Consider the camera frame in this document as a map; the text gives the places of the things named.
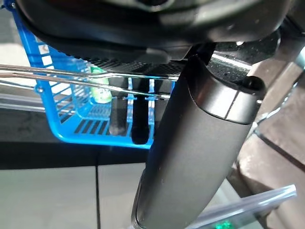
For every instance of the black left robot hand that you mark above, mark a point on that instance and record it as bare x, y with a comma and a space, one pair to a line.
190, 143

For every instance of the green plastic soda bottle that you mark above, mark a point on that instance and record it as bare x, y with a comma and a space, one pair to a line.
101, 94
224, 224

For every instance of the blue plastic shopping basket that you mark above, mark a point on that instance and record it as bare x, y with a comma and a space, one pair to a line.
71, 139

